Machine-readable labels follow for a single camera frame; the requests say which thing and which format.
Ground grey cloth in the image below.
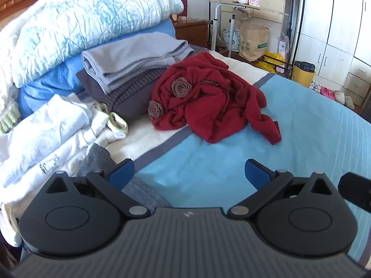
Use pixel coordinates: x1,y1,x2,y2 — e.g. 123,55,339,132
78,143,174,209

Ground grey folded garment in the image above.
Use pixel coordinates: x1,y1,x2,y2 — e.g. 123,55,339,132
81,32,195,95

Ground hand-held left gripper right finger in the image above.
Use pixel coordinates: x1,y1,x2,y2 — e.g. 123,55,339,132
227,159,334,218

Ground white rolling table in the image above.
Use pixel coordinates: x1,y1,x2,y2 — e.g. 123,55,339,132
209,1,290,58

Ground yellow plastic bag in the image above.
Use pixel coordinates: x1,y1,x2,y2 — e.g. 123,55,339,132
255,51,286,73

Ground yellow trash bin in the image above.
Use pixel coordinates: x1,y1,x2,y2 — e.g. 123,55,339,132
291,61,316,87

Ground white fleece blanket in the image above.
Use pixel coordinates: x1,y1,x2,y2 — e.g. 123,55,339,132
0,0,128,113

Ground black tripod stand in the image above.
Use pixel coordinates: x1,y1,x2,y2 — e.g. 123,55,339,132
288,0,304,79

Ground dark brown knitted sweater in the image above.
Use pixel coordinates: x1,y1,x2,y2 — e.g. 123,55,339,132
76,66,174,122

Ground brown paper bag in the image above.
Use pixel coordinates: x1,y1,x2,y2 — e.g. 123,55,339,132
239,25,271,62

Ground floor lamp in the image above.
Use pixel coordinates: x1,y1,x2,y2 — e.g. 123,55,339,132
199,0,223,48

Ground pink slippers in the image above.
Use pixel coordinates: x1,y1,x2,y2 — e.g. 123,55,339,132
320,86,336,99

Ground white wardrobe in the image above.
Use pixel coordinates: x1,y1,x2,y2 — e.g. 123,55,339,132
285,0,371,107

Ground light blue quilt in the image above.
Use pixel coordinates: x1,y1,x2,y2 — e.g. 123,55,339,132
12,0,184,89

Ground red knitted sweater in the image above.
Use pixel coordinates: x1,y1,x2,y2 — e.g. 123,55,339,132
148,51,282,145

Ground wooden nightstand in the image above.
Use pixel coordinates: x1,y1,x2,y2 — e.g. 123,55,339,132
172,17,210,48

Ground white plastic bag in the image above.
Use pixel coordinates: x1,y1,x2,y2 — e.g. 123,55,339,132
222,28,240,53

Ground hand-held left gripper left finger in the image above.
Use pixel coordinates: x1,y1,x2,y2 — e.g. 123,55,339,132
44,159,150,220

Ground green frilled cloth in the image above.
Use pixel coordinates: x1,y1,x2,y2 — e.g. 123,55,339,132
0,104,19,134

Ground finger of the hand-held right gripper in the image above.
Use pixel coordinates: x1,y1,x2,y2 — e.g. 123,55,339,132
339,172,371,209

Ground beige slipper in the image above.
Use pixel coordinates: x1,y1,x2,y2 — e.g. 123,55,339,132
335,91,355,110

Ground blue pillow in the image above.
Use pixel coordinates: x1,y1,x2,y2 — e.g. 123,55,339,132
19,19,176,119

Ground white shirt with green trim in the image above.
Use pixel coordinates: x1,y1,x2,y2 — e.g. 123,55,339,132
0,103,128,246

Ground white folded shirt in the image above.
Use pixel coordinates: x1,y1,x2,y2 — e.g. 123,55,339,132
0,94,90,189

